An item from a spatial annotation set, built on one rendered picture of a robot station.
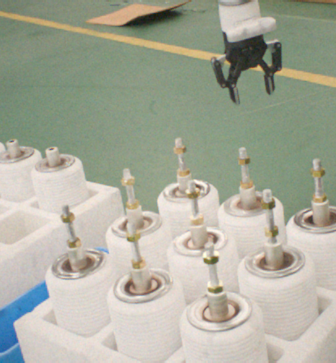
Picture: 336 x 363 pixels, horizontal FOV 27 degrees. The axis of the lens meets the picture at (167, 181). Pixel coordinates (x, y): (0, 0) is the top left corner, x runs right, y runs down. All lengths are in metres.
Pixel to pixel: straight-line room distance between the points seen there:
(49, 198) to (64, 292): 0.39
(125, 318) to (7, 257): 0.39
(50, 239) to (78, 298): 0.32
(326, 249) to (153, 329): 0.25
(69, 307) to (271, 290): 0.27
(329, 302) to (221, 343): 0.22
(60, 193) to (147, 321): 0.49
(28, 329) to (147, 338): 0.20
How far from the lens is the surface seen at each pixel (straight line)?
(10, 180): 1.39
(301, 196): 1.62
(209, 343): 0.80
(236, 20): 1.33
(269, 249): 0.88
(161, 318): 0.87
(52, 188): 1.30
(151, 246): 1.01
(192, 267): 0.93
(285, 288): 0.87
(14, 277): 1.22
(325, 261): 0.97
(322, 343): 0.89
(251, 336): 0.81
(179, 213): 1.08
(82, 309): 0.96
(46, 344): 0.99
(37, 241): 1.23
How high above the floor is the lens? 0.72
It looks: 24 degrees down
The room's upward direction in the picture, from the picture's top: 10 degrees counter-clockwise
